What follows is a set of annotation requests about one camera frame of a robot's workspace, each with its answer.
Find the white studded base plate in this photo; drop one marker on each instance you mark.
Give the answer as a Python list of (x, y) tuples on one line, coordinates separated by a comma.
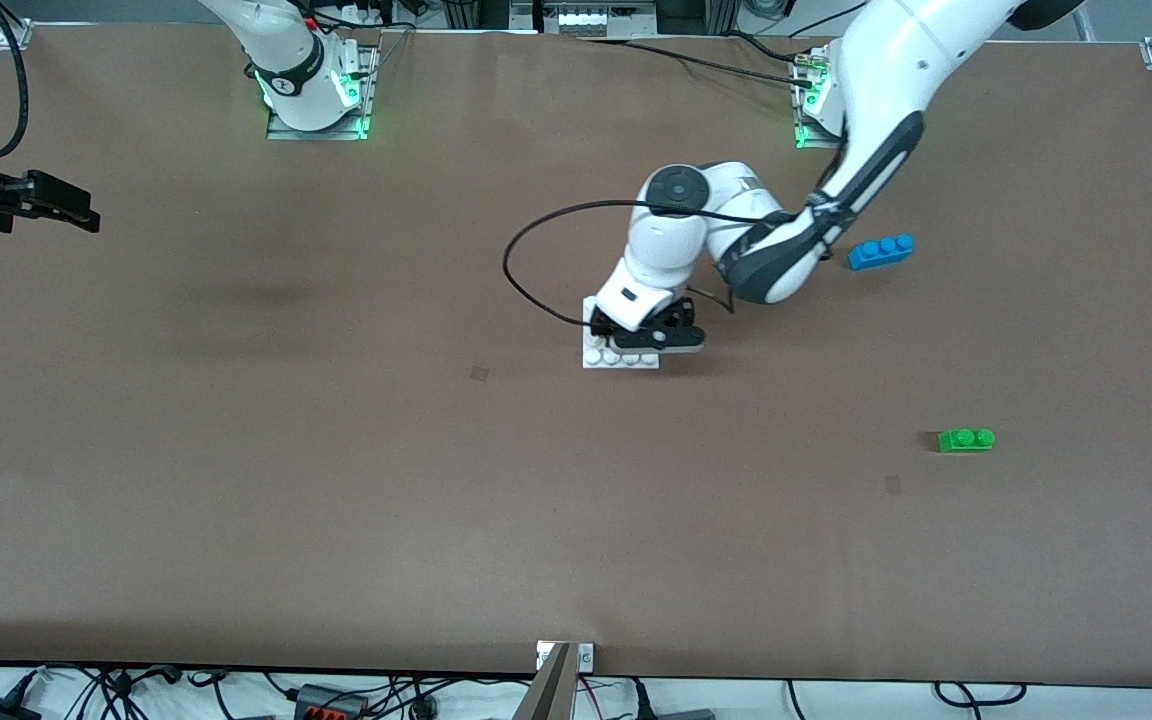
[(626, 362)]

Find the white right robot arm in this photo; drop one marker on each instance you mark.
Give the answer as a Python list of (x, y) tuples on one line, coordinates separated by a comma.
[(286, 50)]

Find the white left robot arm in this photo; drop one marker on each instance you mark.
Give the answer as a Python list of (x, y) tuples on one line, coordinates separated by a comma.
[(896, 50)]

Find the blue three-stud toy block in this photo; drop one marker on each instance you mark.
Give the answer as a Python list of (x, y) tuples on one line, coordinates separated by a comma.
[(881, 253)]

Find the green two-stud toy block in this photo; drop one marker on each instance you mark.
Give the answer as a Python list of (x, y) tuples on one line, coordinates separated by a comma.
[(966, 440)]

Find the white power strip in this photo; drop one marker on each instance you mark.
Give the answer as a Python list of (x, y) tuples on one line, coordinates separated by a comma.
[(596, 20)]

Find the grey aluminium bar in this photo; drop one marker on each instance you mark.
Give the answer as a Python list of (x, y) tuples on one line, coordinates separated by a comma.
[(548, 695)]

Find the black power plug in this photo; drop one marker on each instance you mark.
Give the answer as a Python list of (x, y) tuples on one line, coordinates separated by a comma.
[(644, 705)]

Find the black and orange connector box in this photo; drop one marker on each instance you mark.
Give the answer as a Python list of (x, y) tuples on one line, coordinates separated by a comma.
[(326, 705)]

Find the metal table edge bracket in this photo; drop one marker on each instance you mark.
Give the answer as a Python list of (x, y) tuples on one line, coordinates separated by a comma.
[(586, 657)]

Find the aluminium frame post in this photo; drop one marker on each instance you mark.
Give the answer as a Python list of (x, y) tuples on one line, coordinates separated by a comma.
[(1088, 25)]

